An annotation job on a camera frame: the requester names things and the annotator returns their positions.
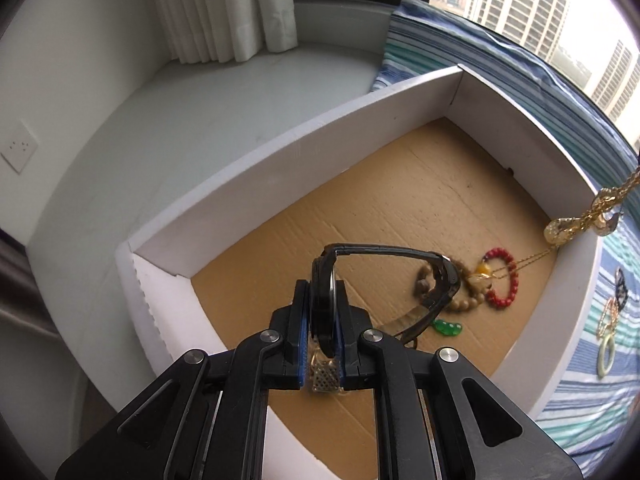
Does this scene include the pale jade bangle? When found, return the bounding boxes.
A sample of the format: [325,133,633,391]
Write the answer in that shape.
[597,332,618,377]

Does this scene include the blue striped bed sheet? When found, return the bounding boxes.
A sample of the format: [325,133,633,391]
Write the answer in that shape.
[370,0,640,480]

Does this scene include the thin gold chain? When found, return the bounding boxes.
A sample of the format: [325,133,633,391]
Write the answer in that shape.
[597,296,623,339]

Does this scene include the red bead bracelet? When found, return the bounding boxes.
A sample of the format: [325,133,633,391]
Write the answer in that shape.
[482,247,519,309]

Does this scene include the wooden bead bracelet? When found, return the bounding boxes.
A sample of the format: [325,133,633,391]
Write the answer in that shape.
[413,263,493,313]

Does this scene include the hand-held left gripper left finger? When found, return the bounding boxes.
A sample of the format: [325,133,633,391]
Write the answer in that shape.
[55,279,309,480]

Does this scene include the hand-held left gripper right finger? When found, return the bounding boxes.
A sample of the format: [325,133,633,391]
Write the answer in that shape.
[334,279,584,480]

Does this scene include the black-framed glasses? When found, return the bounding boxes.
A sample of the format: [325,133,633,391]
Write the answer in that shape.
[309,242,462,351]

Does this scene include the white wall socket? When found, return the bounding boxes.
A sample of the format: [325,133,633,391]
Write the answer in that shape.
[0,120,39,174]

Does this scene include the white cardboard box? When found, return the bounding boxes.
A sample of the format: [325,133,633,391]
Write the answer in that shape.
[114,63,607,480]

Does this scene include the white curtain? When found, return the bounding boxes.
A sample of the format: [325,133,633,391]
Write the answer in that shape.
[144,0,302,65]

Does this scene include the gold pendant necklace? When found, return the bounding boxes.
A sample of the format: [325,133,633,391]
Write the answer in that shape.
[477,157,640,281]

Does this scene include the slim apartment tower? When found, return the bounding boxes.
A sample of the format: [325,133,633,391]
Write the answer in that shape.
[589,39,640,117]

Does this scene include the tall apartment building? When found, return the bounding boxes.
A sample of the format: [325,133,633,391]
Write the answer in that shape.
[464,0,577,59]

